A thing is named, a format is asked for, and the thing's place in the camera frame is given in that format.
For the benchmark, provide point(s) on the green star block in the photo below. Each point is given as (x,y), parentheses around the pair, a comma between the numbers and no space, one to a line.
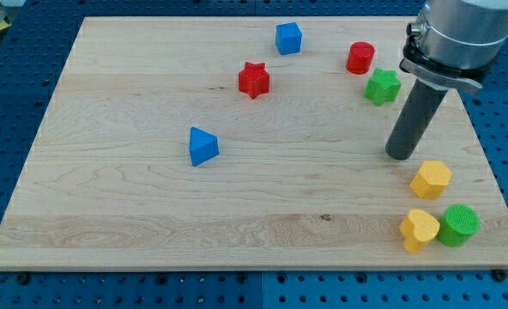
(383,86)

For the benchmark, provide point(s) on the green cylinder block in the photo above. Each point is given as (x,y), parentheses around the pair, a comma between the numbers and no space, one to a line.
(457,225)

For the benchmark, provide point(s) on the blue triangle block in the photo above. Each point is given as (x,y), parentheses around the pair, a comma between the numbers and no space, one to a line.
(203,146)

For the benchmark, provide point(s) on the yellow hexagon block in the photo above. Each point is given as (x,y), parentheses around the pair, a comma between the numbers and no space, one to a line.
(431,180)

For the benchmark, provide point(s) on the blue cube block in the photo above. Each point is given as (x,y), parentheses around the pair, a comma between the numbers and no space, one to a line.
(288,38)

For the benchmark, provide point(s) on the red cylinder block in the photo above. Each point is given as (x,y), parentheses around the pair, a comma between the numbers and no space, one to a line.
(360,57)

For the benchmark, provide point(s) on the yellow heart block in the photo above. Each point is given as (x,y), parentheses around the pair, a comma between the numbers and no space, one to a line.
(418,229)

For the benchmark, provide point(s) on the light wooden board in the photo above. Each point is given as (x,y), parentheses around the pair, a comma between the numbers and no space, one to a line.
(302,181)

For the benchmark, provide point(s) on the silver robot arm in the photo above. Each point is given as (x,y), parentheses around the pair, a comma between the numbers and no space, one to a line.
(455,43)

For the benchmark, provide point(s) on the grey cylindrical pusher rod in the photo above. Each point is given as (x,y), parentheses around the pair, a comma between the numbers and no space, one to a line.
(417,113)

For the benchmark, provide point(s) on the red star block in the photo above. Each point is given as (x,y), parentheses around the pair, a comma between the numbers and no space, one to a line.
(254,79)

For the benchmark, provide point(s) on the black bolt front left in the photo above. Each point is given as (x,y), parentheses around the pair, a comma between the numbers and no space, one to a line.
(23,278)

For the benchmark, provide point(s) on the black bolt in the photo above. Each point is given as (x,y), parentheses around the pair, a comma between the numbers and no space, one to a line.
(23,278)
(499,275)

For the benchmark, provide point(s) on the black bolt front right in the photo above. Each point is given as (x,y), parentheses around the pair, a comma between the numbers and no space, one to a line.
(499,275)

